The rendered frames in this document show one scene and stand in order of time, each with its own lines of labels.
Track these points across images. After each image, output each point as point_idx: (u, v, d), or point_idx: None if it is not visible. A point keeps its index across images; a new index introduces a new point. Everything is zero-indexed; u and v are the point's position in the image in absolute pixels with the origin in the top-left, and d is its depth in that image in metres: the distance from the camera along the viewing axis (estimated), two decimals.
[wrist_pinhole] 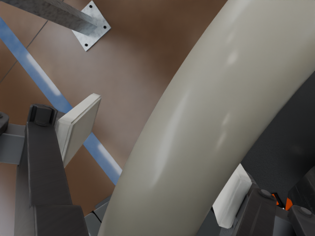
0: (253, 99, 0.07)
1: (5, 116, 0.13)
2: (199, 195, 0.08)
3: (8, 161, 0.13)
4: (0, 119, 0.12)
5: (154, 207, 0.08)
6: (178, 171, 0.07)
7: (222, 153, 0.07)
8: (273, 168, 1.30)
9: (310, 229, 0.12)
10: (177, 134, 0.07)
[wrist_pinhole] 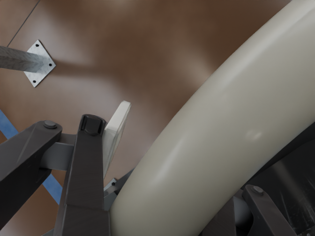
0: (263, 135, 0.07)
1: (59, 128, 0.13)
2: (199, 213, 0.08)
3: (61, 168, 0.14)
4: (54, 129, 0.13)
5: (155, 218, 0.08)
6: (183, 190, 0.08)
7: (226, 180, 0.08)
8: None
9: (264, 207, 0.13)
10: (187, 156, 0.08)
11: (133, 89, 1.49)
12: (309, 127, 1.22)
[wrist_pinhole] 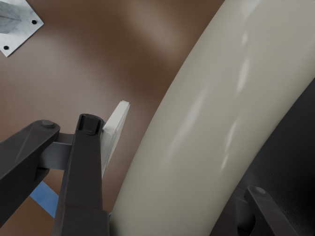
0: (296, 52, 0.06)
1: (56, 127, 0.13)
2: (230, 164, 0.07)
3: (59, 168, 0.13)
4: (51, 129, 0.13)
5: (180, 178, 0.07)
6: (209, 136, 0.07)
7: (258, 116, 0.06)
8: None
9: (266, 208, 0.12)
10: (208, 94, 0.07)
11: (173, 66, 1.05)
12: None
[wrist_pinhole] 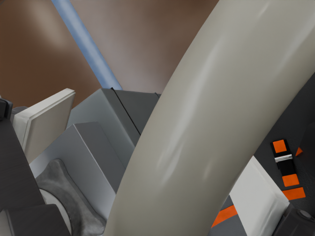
0: (296, 45, 0.06)
1: None
2: (230, 158, 0.07)
3: None
4: None
5: (179, 173, 0.07)
6: (208, 130, 0.06)
7: (258, 110, 0.06)
8: (287, 114, 1.25)
9: None
10: (207, 88, 0.06)
11: None
12: None
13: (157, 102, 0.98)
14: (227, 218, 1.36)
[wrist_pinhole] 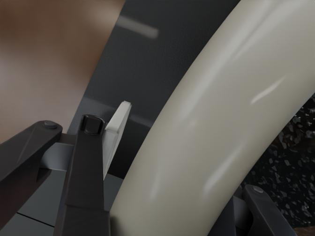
0: None
1: (59, 128, 0.13)
2: None
3: (61, 168, 0.14)
4: (54, 129, 0.13)
5: None
6: None
7: None
8: None
9: (264, 207, 0.13)
10: None
11: (21, 17, 1.06)
12: None
13: (11, 227, 0.74)
14: None
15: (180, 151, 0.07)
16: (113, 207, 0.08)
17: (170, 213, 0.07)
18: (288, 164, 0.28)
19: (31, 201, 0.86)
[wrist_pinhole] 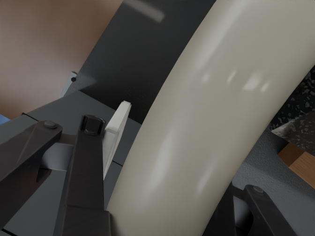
0: None
1: (59, 128, 0.13)
2: None
3: (61, 168, 0.14)
4: (54, 130, 0.13)
5: None
6: None
7: None
8: None
9: (264, 207, 0.13)
10: None
11: None
12: None
13: (27, 127, 0.66)
14: None
15: (203, 89, 0.07)
16: (127, 160, 0.08)
17: (191, 158, 0.07)
18: None
19: (47, 114, 0.78)
